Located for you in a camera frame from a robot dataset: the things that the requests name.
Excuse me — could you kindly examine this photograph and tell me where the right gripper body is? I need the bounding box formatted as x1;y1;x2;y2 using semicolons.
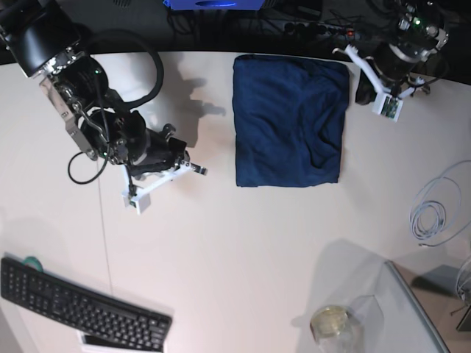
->
128;124;190;179

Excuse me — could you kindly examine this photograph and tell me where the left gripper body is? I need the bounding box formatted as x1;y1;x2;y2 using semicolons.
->
365;42;431;95

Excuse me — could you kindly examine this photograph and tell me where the green tape roll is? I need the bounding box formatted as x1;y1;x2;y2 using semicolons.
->
22;256;43;272

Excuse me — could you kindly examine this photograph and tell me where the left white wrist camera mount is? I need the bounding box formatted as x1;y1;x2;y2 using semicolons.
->
332;44;431;122

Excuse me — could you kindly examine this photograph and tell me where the clear glass jar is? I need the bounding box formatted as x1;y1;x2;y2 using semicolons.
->
310;295;385;353

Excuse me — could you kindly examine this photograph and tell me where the blue t-shirt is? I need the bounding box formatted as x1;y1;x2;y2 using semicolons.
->
233;54;350;188

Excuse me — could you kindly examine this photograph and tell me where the coiled white cable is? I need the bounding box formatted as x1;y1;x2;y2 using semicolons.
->
409;158;471;246

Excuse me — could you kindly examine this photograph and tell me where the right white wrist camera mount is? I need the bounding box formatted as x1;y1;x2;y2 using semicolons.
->
121;160;208;215

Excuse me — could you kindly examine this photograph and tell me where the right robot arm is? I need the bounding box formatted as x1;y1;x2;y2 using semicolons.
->
1;1;190;179

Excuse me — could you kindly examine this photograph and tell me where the black keyboard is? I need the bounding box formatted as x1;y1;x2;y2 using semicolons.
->
1;257;172;352

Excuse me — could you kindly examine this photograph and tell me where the blue box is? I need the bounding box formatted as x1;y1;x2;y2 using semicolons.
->
163;0;270;11

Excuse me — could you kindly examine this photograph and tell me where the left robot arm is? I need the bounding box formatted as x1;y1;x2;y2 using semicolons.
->
358;1;449;96

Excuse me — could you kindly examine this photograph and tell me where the black power strip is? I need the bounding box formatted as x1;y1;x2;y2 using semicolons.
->
283;22;357;39

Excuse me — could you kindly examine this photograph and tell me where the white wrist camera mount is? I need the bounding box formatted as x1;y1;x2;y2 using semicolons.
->
332;44;431;122
121;160;208;215

